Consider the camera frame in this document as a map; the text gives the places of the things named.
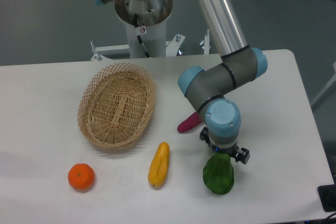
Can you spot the woven wicker basket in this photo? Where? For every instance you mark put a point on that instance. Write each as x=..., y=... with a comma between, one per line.
x=116, y=106

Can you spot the green bok choy vegetable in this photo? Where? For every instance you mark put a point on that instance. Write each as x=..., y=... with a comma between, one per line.
x=218, y=174

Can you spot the purple sweet potato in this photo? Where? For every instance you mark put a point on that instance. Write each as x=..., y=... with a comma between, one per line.
x=190, y=123

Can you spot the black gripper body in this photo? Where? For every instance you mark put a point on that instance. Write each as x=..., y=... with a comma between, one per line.
x=221, y=150

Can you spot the white table leg right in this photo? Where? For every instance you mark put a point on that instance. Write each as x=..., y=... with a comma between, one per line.
x=325, y=92

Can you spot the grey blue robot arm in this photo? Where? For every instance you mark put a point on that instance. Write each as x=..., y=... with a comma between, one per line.
x=204, y=89

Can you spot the orange tangerine toy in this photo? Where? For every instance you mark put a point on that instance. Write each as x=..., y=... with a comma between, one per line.
x=81, y=176

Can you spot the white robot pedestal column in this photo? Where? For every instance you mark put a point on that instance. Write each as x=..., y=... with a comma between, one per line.
x=145, y=25

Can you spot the black device at table edge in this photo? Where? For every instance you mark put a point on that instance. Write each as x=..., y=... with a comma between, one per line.
x=327, y=197

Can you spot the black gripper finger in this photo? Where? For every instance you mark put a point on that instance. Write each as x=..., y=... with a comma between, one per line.
x=204, y=136
x=240, y=155

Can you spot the white metal base frame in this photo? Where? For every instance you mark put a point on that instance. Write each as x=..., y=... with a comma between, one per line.
x=173, y=48

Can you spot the yellow papaya toy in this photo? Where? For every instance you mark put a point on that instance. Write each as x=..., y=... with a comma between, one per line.
x=159, y=166

